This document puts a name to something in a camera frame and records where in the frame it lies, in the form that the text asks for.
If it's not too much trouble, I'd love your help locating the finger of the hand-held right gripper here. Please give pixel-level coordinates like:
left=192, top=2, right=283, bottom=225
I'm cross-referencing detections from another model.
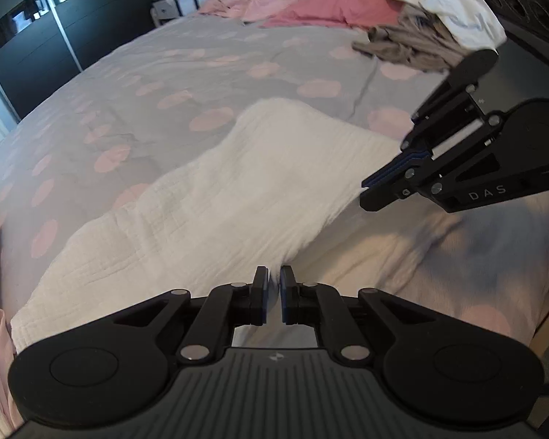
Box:
left=400, top=48, right=500, bottom=161
left=359, top=131, right=524, bottom=214

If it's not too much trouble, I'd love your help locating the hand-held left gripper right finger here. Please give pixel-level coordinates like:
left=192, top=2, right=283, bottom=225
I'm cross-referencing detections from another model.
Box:
left=280, top=265, right=429, bottom=365

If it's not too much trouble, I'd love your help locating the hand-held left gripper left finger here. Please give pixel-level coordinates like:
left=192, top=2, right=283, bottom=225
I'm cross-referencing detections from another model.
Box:
left=113, top=265, right=272, bottom=365

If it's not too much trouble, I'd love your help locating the white crinkled muslin cloth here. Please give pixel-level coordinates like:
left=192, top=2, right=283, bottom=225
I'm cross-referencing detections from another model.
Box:
left=10, top=98, right=467, bottom=363

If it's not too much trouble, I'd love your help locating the tan garment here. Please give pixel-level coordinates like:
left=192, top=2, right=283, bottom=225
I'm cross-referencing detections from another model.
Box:
left=352, top=4, right=468, bottom=73

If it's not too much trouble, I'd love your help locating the white garment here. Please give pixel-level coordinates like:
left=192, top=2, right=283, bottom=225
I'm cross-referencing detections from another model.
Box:
left=361, top=0, right=508, bottom=51

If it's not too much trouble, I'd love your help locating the dark pink pillow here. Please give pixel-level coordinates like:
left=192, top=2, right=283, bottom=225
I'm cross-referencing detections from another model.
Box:
left=261, top=0, right=406, bottom=29

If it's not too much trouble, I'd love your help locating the light pink printed pillow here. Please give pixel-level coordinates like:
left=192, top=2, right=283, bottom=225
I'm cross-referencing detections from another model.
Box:
left=197, top=0, right=324, bottom=23

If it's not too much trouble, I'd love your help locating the grey duvet with pink dots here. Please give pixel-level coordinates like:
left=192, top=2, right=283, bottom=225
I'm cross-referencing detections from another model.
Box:
left=0, top=13, right=549, bottom=358

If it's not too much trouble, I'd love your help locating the white bedside shelf unit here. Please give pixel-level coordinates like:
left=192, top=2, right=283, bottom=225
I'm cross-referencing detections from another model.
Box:
left=151, top=0, right=223, bottom=26

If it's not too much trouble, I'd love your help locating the black wardrobe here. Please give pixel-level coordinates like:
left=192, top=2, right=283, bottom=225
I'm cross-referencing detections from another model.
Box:
left=0, top=0, right=173, bottom=120

